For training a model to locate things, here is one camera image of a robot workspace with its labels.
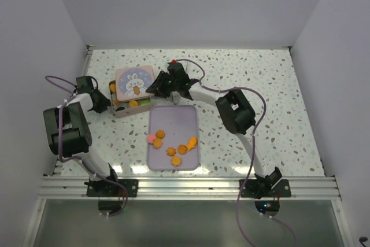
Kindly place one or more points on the orange sandwich cookie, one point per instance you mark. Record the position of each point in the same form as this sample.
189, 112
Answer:
133, 103

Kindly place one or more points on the green sandwich cookie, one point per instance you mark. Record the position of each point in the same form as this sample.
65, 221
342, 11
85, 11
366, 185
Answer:
145, 101

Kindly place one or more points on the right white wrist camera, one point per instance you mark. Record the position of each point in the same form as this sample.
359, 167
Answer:
172, 62

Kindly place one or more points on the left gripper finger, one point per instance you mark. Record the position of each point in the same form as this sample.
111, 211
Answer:
99, 109
101, 99

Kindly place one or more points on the orange leaf cookie left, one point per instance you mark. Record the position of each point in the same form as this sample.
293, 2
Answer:
157, 143

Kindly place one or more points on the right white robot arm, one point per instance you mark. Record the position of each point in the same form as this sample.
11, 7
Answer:
236, 113

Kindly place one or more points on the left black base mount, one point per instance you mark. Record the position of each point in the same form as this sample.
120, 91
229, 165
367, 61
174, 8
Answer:
127, 188

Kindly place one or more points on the orange fish cookie right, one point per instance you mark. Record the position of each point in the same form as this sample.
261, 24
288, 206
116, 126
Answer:
192, 143

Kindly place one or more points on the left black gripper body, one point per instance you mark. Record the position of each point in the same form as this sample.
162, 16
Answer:
95, 91

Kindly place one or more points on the black sandwich cookie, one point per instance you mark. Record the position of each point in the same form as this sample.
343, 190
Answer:
120, 108

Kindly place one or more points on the orange leaf cookie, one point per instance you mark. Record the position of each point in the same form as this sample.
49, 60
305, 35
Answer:
157, 143
176, 161

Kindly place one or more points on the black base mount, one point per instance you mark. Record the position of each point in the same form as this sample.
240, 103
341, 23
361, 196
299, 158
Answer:
127, 188
272, 185

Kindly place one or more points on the orange rosette cookie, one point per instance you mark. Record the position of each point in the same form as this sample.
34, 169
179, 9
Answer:
170, 151

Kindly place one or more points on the orange chip cookie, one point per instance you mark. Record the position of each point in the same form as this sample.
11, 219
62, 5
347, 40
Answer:
182, 149

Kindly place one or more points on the cookie tin with liners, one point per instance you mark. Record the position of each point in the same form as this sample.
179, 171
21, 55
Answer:
128, 111

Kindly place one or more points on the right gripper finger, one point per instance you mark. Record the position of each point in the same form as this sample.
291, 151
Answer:
160, 94
159, 85

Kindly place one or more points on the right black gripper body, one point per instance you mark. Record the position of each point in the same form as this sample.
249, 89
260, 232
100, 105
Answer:
169, 85

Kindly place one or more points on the orange swirl cookie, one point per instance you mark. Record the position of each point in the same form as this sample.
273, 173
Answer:
160, 134

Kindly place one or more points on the aluminium front rail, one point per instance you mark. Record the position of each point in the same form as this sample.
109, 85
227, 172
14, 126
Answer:
193, 188

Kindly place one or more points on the pink sandwich cookie left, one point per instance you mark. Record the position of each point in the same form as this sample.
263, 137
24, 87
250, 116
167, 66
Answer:
151, 138

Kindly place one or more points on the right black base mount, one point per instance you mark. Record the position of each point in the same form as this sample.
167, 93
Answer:
272, 185

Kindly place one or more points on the round orange cookie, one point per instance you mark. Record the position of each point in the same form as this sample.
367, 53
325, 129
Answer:
112, 87

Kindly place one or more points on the orange leaf cookie bottom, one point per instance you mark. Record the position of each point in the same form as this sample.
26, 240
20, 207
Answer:
176, 161

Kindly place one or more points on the lavender plastic tray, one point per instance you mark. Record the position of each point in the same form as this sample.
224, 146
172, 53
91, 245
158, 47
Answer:
180, 124

